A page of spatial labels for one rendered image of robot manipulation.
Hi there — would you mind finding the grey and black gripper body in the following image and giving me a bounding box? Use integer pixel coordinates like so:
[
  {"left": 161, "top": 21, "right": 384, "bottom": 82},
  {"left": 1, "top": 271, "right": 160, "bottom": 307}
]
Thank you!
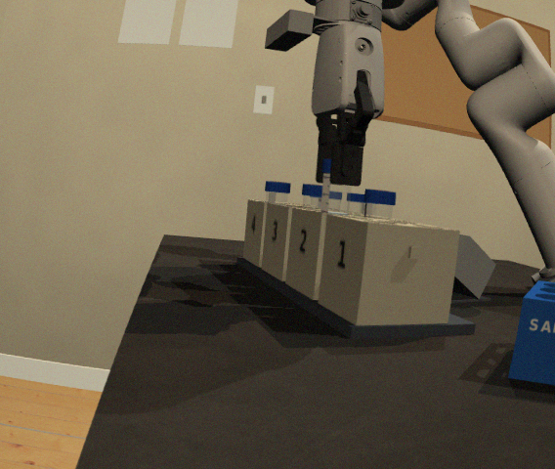
[{"left": 312, "top": 21, "right": 385, "bottom": 119}]

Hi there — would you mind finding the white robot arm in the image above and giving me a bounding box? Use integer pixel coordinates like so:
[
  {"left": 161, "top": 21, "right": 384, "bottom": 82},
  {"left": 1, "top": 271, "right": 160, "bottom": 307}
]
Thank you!
[{"left": 265, "top": 0, "right": 555, "bottom": 278}]

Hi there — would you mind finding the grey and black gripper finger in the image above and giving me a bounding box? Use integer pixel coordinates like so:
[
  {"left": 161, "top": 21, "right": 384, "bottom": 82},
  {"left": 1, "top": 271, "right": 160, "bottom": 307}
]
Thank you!
[
  {"left": 316, "top": 115, "right": 337, "bottom": 183},
  {"left": 330, "top": 70, "right": 374, "bottom": 187}
]

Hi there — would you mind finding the blue tube rack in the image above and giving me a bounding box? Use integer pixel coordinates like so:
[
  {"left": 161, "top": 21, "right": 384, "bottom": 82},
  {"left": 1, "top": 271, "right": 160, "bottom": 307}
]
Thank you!
[{"left": 508, "top": 280, "right": 555, "bottom": 385}]

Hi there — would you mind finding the clear conical tube with yellow liquid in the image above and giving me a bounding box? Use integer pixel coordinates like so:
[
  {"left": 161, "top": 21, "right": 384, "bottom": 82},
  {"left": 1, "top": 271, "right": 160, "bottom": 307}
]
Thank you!
[{"left": 302, "top": 184, "right": 322, "bottom": 209}]

